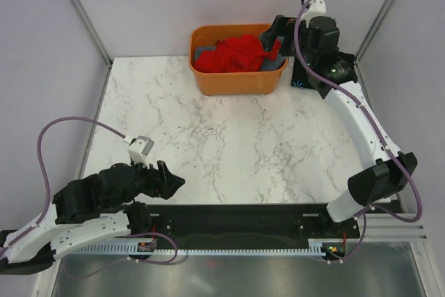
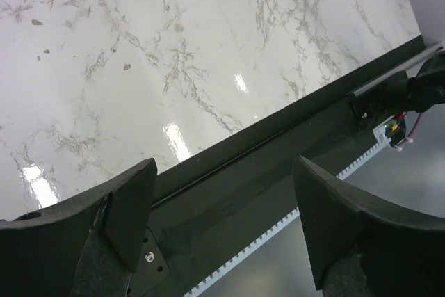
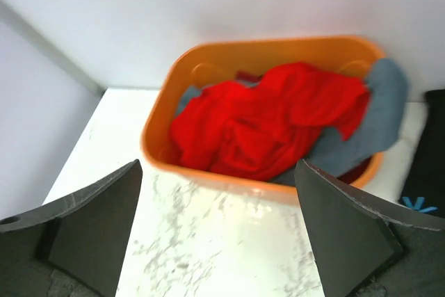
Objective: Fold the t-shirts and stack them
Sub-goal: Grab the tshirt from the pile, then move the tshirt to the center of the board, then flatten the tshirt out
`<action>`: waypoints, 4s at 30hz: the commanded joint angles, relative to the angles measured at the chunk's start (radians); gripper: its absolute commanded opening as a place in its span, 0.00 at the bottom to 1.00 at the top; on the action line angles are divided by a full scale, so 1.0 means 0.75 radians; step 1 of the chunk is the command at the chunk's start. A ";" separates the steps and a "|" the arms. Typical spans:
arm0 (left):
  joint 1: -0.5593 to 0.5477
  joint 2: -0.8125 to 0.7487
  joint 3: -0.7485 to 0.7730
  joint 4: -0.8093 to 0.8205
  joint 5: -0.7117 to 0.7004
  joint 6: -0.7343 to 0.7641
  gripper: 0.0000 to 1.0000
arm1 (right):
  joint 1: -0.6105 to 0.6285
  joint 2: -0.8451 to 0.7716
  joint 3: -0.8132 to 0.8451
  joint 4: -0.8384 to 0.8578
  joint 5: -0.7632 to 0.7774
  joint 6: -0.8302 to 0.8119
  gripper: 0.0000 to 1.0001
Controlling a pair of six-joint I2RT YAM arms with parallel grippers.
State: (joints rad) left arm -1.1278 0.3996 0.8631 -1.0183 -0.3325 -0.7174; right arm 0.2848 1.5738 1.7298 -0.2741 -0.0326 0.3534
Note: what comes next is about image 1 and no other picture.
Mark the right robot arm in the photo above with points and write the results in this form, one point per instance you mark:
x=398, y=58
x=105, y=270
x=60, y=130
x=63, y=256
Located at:
x=321, y=66

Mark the left aluminium frame post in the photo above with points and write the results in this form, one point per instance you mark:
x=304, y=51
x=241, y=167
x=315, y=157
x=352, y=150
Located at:
x=91, y=31

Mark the white slotted cable duct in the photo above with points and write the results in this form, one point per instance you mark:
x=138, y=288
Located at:
x=135, y=247

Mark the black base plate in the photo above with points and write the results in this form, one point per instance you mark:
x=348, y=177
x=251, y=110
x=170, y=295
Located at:
x=248, y=225

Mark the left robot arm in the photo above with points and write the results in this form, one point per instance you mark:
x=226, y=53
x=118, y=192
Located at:
x=96, y=208

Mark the right aluminium frame post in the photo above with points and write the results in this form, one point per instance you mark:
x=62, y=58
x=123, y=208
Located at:
x=374, y=28

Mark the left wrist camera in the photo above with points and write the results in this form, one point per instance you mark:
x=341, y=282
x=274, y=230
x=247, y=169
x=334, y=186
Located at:
x=139, y=150

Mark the red t shirt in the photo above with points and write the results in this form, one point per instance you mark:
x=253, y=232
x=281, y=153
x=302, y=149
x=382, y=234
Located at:
x=238, y=54

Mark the aluminium frame post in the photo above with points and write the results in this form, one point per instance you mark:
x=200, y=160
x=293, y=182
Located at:
x=91, y=31
x=374, y=28

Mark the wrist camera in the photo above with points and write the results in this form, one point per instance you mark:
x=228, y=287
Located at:
x=139, y=150
x=312, y=9

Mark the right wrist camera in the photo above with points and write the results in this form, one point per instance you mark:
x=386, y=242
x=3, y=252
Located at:
x=312, y=9

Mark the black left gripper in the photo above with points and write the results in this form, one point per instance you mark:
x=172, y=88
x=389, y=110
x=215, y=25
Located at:
x=170, y=182

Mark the folded black t shirt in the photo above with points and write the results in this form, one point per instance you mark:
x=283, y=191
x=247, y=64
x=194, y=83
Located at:
x=301, y=78

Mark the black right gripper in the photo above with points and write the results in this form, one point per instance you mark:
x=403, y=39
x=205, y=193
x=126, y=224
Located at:
x=284, y=26

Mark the aluminium front rail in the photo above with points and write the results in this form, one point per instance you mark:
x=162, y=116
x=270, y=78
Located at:
x=384, y=228

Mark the grey blue t shirt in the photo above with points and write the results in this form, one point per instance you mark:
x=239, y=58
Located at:
x=267, y=65

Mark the orange plastic basket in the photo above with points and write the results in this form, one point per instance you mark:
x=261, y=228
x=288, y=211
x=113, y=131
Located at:
x=231, y=83

